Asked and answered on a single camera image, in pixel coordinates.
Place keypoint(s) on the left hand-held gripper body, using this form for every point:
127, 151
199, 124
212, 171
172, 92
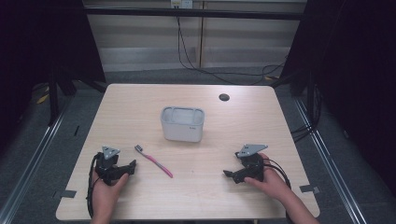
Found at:
108, 168

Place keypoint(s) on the person's right hand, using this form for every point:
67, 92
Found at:
270, 182

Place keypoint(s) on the grey tape strip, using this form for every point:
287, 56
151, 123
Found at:
309, 188
64, 194

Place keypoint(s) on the black horizontal bar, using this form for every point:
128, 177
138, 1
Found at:
193, 13

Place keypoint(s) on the person's left hand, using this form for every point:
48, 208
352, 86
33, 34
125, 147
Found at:
106, 193

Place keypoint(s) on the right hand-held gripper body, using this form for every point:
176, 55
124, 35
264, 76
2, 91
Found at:
249, 165

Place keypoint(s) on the pink toothbrush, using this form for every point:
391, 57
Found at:
154, 160

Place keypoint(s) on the black curtain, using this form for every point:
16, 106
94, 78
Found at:
351, 74
46, 56

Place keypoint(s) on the white wall socket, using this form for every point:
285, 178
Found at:
181, 3

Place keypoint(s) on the black metal stand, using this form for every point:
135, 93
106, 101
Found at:
53, 93
308, 93

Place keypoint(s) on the white toothbrush holder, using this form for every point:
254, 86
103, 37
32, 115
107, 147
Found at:
182, 123

